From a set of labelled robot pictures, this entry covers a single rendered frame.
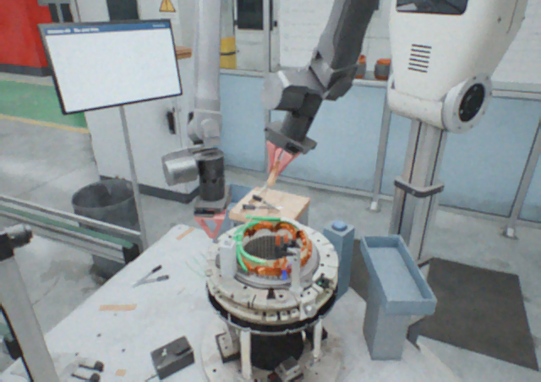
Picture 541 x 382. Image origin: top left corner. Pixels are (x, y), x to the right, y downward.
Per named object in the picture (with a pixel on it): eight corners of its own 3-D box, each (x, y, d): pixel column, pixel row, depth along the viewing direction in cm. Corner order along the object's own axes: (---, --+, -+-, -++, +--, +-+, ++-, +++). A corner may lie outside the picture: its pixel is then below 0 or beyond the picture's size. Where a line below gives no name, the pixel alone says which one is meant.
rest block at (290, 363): (275, 371, 96) (275, 365, 95) (292, 360, 98) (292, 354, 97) (284, 384, 93) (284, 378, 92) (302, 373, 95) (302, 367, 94)
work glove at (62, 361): (6, 373, 99) (2, 367, 98) (46, 339, 109) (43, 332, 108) (74, 409, 91) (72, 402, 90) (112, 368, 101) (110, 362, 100)
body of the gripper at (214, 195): (193, 213, 82) (190, 183, 79) (204, 189, 91) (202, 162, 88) (222, 215, 82) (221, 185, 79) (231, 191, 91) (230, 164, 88)
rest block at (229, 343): (233, 335, 105) (232, 321, 103) (239, 351, 100) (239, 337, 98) (218, 340, 103) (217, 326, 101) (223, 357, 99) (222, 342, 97)
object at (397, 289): (416, 385, 96) (437, 300, 84) (373, 386, 96) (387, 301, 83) (386, 310, 119) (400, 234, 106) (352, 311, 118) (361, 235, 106)
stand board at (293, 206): (228, 218, 118) (228, 211, 117) (256, 192, 133) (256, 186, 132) (287, 234, 110) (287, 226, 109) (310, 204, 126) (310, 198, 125)
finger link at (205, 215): (195, 243, 86) (192, 209, 82) (203, 225, 93) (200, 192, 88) (225, 245, 86) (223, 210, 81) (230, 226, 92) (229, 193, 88)
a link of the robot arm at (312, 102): (334, 90, 72) (315, 77, 76) (310, 86, 68) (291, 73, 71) (319, 122, 76) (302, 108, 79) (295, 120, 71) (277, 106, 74)
